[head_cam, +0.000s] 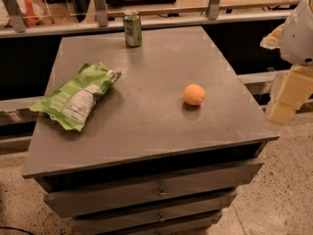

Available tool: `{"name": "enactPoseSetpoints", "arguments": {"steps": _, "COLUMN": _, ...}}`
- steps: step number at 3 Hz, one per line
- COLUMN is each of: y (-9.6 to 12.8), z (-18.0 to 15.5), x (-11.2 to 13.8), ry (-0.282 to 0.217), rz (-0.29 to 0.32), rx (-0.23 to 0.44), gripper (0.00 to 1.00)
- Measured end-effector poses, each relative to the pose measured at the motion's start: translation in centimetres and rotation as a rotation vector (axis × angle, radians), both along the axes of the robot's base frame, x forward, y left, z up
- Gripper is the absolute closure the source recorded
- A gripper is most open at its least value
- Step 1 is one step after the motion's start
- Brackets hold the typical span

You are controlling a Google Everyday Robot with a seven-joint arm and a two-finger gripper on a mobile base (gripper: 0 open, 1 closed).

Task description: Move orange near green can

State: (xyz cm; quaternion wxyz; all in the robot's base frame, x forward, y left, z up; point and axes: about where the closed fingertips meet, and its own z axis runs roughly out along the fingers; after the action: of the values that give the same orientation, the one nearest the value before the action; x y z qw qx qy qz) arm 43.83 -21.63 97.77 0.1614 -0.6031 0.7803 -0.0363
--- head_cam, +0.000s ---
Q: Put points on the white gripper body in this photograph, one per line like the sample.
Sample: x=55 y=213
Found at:
x=298 y=38

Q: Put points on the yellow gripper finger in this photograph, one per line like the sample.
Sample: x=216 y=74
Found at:
x=289 y=92
x=272 y=40

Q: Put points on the orange fruit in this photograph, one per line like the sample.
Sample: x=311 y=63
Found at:
x=193 y=94

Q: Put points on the green soda can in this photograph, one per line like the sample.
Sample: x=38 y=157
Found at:
x=132 y=28

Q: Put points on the grey drawer cabinet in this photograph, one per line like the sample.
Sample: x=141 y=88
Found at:
x=142 y=126

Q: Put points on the green chip bag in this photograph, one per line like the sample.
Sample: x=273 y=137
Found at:
x=71 y=104

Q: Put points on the bottom drawer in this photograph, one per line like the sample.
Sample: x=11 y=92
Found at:
x=175 y=225

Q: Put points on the drawer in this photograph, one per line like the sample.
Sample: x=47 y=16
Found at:
x=175 y=225
x=155 y=213
x=149 y=189

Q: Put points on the middle drawer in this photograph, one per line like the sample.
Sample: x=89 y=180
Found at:
x=155 y=213

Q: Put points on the orange white bag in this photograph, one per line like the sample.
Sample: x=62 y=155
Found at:
x=31 y=12

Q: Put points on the top drawer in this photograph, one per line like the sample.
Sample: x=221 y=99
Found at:
x=149 y=189

